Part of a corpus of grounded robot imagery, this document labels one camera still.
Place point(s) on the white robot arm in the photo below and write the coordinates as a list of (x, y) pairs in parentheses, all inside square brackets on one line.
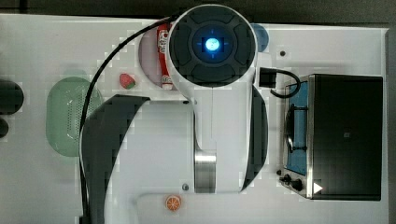
[(211, 56)]

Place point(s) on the pink strawberry toy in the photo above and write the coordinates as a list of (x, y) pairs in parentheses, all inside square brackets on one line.
[(126, 81)]

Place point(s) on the grey round plate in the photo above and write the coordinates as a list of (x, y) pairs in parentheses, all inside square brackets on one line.
[(148, 57)]

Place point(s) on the red ketchup bottle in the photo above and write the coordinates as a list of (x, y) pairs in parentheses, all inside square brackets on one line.
[(162, 34)]

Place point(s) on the orange slice toy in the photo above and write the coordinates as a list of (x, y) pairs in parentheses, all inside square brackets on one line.
[(173, 203)]

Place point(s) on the blue bowl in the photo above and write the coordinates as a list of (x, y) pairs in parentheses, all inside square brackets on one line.
[(261, 36)]

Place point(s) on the green perforated colander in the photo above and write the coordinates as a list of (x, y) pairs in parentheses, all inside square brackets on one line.
[(64, 107)]

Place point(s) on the black toaster oven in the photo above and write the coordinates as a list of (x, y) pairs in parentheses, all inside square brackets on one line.
[(333, 137)]

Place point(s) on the small black cup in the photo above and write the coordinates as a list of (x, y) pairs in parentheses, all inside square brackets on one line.
[(3, 128)]

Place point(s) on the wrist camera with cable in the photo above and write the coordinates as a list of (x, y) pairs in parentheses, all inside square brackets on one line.
[(267, 78)]

